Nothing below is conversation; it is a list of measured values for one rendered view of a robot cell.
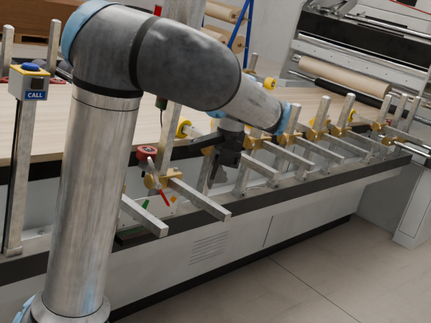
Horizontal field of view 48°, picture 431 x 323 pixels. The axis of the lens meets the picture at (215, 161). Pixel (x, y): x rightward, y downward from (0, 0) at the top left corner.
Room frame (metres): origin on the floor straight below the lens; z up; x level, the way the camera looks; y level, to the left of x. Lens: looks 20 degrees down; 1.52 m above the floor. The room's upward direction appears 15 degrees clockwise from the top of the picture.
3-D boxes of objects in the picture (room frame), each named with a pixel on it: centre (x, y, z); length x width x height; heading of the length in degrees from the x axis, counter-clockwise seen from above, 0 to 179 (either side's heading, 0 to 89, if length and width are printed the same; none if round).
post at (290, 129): (2.14, -0.28, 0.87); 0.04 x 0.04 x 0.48; 52
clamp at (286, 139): (2.16, -0.30, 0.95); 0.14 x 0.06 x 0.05; 142
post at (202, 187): (1.74, 0.02, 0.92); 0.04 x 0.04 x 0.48; 52
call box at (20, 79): (1.14, 0.49, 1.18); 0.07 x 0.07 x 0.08; 52
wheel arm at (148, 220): (1.35, 0.26, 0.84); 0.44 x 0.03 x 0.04; 52
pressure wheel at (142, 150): (1.65, 0.25, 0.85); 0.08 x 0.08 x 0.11
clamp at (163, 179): (1.56, 0.16, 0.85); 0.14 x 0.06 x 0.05; 142
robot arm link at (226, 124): (1.42, -0.01, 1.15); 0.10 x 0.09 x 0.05; 11
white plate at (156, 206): (1.51, 0.17, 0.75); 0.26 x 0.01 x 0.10; 142
